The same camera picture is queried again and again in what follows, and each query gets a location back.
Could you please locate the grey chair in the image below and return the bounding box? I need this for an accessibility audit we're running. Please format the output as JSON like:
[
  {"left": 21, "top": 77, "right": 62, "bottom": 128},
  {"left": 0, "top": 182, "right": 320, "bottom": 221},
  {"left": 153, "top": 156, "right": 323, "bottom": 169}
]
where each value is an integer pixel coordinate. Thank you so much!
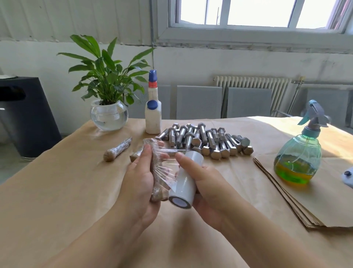
[
  {"left": 176, "top": 85, "right": 224, "bottom": 120},
  {"left": 128, "top": 84, "right": 172, "bottom": 120},
  {"left": 300, "top": 88, "right": 351, "bottom": 129},
  {"left": 227, "top": 87, "right": 273, "bottom": 119}
]

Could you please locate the black trash bin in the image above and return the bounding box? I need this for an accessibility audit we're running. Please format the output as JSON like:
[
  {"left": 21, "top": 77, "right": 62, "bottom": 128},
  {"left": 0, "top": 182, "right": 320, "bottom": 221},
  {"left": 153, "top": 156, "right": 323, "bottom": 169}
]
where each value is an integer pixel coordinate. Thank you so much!
[{"left": 0, "top": 76, "right": 63, "bottom": 160}]

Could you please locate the white handheld controller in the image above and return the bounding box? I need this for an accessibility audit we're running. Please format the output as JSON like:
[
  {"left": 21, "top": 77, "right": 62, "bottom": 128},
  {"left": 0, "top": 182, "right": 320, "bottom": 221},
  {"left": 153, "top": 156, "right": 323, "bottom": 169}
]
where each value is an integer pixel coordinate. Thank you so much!
[{"left": 341, "top": 167, "right": 353, "bottom": 189}]

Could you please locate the person's right forearm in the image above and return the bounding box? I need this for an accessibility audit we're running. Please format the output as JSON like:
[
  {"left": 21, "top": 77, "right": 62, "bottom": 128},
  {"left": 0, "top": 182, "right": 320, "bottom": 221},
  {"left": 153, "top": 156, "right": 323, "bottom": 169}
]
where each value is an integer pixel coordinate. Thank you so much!
[{"left": 218, "top": 200, "right": 332, "bottom": 268}]

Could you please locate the white cling film roll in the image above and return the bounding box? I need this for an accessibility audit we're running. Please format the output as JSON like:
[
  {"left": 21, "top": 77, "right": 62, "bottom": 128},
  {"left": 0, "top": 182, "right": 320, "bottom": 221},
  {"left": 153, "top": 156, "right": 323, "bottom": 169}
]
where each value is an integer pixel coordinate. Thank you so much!
[{"left": 168, "top": 151, "right": 205, "bottom": 209}]

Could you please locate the stack of brown paper sheets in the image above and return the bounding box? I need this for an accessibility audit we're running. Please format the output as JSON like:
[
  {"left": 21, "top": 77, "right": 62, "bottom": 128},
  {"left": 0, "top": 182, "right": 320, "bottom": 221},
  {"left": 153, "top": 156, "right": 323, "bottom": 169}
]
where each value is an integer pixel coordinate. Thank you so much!
[{"left": 252, "top": 155, "right": 353, "bottom": 230}]

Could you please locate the white vertical blind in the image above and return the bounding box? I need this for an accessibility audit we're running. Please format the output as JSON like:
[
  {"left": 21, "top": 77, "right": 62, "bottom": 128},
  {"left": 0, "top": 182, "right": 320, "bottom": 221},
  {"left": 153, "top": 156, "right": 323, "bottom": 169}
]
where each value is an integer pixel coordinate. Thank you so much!
[{"left": 0, "top": 0, "right": 158, "bottom": 46}]

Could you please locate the white radiator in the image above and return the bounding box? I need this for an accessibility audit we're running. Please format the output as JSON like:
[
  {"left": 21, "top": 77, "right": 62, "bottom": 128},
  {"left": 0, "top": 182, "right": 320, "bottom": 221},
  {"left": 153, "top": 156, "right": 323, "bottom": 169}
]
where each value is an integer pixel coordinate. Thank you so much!
[{"left": 214, "top": 75, "right": 292, "bottom": 118}]

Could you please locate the large brown paper table cover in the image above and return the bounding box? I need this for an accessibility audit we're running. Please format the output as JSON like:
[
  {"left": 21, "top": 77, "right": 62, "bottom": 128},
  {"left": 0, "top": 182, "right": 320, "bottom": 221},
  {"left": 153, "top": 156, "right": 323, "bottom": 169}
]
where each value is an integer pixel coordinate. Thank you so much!
[{"left": 0, "top": 116, "right": 353, "bottom": 268}]

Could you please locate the pile of steel bolts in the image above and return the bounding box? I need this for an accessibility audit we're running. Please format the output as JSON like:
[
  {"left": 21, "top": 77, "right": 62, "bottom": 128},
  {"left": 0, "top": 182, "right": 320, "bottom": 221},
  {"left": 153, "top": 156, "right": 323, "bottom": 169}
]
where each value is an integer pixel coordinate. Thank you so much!
[{"left": 156, "top": 123, "right": 255, "bottom": 161}]

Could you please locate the white framed window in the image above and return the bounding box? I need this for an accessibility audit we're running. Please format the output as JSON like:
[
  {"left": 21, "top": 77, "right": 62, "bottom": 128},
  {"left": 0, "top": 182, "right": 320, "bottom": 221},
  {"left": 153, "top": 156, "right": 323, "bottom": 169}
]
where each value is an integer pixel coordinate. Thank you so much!
[{"left": 153, "top": 0, "right": 353, "bottom": 54}]

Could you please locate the person's right hand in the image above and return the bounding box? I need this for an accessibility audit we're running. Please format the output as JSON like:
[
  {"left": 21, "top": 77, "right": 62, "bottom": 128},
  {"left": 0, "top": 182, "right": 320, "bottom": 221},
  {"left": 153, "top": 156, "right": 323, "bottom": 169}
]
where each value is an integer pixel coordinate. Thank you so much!
[{"left": 175, "top": 152, "right": 245, "bottom": 233}]

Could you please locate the person's left forearm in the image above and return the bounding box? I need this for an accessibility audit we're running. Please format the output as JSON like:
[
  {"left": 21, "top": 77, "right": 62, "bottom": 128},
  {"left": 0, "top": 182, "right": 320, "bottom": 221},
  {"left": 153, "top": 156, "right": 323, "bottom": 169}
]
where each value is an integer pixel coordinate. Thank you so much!
[{"left": 41, "top": 210, "right": 147, "bottom": 268}]

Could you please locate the person's left hand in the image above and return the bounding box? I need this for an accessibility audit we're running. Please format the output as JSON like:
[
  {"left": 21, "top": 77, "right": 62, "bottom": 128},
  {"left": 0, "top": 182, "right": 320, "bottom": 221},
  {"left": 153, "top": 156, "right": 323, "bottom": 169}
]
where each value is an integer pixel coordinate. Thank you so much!
[{"left": 117, "top": 142, "right": 165, "bottom": 230}]

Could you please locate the white glue bottle blue cap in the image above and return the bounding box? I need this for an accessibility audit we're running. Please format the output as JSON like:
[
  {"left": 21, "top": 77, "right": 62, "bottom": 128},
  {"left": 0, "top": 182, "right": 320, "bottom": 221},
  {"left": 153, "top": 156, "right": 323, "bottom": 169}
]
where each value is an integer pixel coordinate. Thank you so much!
[{"left": 145, "top": 69, "right": 163, "bottom": 135}]

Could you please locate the green spray bottle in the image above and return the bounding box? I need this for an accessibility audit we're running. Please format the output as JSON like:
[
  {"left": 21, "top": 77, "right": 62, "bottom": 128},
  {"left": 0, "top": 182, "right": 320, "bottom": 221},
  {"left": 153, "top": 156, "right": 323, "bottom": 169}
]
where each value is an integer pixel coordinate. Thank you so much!
[{"left": 274, "top": 100, "right": 332, "bottom": 186}]

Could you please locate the green leafy plant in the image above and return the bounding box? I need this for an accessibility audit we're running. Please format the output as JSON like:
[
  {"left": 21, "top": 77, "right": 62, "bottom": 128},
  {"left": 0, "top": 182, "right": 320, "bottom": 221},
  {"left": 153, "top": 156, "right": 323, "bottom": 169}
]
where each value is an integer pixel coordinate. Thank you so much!
[{"left": 57, "top": 35, "right": 156, "bottom": 106}]

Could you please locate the round glass vase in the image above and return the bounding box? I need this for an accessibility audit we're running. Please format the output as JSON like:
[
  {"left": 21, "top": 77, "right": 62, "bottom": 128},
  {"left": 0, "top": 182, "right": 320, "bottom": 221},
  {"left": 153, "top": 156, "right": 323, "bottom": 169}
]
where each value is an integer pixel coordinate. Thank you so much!
[{"left": 90, "top": 100, "right": 129, "bottom": 132}]

